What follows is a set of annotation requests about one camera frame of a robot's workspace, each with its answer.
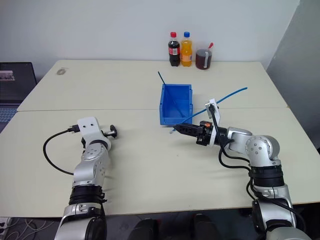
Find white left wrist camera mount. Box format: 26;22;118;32
76;116;112;151

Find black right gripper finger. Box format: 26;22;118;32
175;127;201;137
173;123;202;132

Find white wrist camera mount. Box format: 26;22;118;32
204;98;222;131
76;116;112;151

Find clear jar with dark liquid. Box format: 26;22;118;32
195;47;214;71

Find grey partition panel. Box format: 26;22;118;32
265;0;320;156

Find white power strip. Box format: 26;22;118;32
0;216;12;235

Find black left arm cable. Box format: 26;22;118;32
42;124;80;176

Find cola bottle red cap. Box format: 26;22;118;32
167;31;182;68

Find blue plastic bin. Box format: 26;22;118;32
157;83;195;127

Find white floor cable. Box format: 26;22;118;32
0;218;59;240

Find blue cable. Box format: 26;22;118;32
169;86;249;135
157;70;189;119

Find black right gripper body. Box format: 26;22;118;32
195;120;213;147

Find orange soda bottle blue cap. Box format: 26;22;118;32
180;31;194;68

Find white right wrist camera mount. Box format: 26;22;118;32
204;98;222;131

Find dark laptop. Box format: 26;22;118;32
0;61;38;131

